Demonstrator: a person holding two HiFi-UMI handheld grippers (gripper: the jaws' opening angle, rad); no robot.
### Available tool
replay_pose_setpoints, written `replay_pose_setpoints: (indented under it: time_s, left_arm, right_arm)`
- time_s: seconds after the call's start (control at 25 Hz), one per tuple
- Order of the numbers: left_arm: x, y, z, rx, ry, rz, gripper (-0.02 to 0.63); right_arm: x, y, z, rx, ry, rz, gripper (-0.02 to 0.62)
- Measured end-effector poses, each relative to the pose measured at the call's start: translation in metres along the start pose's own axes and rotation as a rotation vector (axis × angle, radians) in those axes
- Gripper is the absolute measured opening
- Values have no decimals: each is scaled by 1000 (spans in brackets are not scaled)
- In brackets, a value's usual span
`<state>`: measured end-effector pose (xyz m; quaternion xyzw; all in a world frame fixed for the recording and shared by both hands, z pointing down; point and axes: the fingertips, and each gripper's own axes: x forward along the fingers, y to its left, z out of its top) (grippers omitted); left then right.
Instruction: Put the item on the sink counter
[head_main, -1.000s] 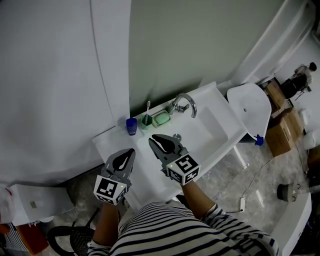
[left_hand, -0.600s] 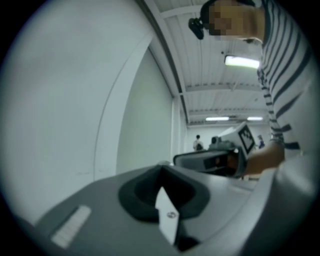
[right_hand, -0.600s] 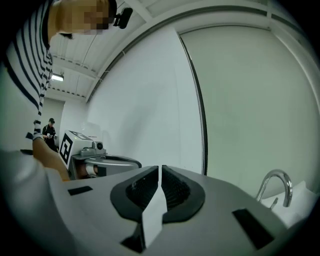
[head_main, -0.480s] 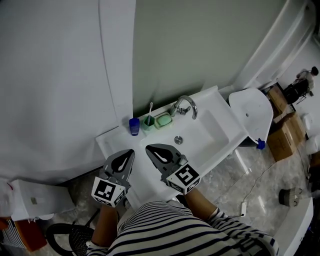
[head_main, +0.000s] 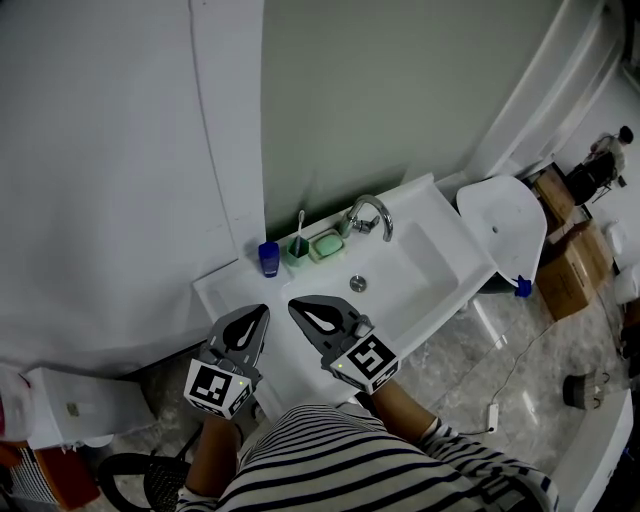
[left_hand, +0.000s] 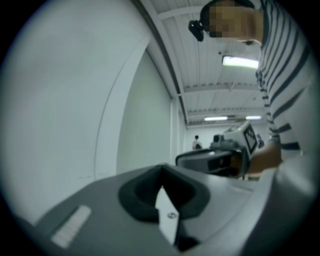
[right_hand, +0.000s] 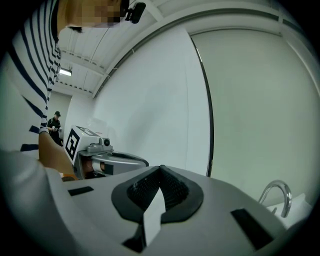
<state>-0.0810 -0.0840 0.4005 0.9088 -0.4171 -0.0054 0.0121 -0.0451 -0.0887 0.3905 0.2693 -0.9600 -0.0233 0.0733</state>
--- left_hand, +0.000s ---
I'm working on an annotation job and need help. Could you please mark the person's right forearm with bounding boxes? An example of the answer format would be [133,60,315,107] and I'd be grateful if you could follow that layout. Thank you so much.
[246,142,283,176]

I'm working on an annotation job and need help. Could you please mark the black head-worn camera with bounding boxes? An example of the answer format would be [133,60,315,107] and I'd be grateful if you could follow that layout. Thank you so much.
[188,19,206,42]

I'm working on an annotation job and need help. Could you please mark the person's head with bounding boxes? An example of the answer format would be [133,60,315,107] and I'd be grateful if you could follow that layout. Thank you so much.
[201,0,265,46]

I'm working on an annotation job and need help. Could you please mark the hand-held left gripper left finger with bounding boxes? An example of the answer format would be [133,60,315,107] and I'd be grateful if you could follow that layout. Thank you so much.
[34,163,181,256]

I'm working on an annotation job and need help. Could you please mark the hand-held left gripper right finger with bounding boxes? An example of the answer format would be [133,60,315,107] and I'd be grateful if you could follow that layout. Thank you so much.
[163,163,260,256]

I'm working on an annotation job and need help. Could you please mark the person in striped shirt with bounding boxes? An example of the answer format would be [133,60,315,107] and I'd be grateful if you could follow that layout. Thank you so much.
[256,0,318,201]

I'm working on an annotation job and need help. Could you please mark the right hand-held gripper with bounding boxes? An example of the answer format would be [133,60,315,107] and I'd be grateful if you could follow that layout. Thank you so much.
[175,120,258,178]

